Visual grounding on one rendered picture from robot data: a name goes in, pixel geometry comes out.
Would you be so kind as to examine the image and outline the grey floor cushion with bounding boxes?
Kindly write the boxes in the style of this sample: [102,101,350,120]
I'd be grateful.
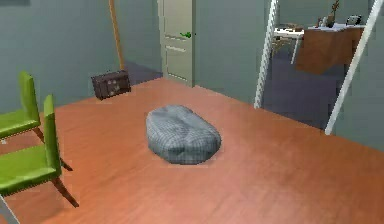
[145,104,223,165]

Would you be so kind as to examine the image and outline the pale green room door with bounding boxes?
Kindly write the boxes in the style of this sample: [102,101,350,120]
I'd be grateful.
[161,0,194,85]

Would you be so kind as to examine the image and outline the dark brown box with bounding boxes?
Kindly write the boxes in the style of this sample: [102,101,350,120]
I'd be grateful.
[90,69,132,101]

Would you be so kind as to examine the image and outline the white table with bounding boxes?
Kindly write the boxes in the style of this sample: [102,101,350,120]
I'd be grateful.
[271,25,305,66]

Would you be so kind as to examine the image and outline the brown wooden cabinet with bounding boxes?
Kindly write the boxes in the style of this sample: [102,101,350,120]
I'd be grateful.
[295,25,365,76]

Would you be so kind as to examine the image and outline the green chair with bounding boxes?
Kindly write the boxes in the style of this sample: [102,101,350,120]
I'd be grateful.
[0,94,80,209]
[0,70,45,144]

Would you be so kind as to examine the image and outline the house plant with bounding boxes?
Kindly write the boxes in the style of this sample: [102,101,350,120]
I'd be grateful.
[325,0,341,29]

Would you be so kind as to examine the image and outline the small black appliance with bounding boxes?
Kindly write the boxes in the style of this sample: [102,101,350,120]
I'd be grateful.
[346,14,363,27]

